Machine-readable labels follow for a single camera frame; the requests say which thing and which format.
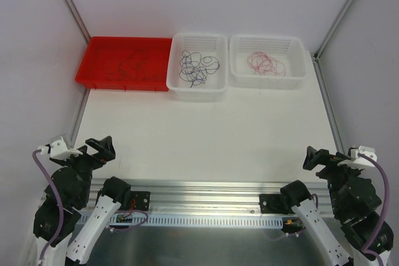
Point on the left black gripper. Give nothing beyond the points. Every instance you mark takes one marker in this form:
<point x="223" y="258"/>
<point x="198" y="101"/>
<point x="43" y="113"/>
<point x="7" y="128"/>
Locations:
<point x="90" y="154"/>

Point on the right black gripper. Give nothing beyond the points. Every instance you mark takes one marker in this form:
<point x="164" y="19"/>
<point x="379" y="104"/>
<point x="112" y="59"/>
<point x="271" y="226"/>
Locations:
<point x="326" y="162"/>

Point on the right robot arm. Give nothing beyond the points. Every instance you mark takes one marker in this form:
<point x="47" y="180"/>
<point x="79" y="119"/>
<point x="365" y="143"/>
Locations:
<point x="359" y="193"/>

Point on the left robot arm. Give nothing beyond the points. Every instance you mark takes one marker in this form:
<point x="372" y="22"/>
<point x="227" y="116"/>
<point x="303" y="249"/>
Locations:
<point x="69" y="174"/>

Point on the red plastic tray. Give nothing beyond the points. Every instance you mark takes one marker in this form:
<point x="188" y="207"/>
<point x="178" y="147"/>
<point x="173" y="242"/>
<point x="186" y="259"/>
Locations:
<point x="154" y="52"/>

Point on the white right mesh basket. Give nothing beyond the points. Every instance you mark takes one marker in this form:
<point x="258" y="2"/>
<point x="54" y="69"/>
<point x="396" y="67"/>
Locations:
<point x="267" y="62"/>

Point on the white mesh basket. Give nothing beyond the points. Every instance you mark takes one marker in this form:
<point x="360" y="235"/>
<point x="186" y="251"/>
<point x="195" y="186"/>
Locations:
<point x="267" y="62"/>
<point x="198" y="67"/>

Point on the white middle mesh basket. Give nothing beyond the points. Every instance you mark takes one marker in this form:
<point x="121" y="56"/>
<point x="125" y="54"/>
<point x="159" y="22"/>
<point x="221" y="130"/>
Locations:
<point x="198" y="67"/>

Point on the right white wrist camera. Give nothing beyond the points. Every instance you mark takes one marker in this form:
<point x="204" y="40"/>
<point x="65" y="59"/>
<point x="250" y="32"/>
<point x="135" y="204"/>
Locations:
<point x="360" y="157"/>

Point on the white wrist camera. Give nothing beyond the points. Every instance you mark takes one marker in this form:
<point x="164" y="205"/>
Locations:
<point x="360" y="157"/>
<point x="59" y="150"/>

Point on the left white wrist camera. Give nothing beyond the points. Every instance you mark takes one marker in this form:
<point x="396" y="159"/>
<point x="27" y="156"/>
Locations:
<point x="59" y="150"/>

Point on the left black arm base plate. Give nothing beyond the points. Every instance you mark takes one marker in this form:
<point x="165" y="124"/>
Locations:
<point x="140" y="200"/>

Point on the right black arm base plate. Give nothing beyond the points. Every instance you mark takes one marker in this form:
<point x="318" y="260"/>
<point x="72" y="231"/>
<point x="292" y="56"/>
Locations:
<point x="271" y="204"/>

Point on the white slotted cable duct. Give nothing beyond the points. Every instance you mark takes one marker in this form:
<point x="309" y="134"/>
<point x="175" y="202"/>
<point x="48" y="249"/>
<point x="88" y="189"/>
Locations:
<point x="164" y="220"/>

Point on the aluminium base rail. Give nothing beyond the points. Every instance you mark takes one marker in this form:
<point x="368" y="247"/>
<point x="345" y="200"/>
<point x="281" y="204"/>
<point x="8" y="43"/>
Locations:
<point x="204" y="198"/>

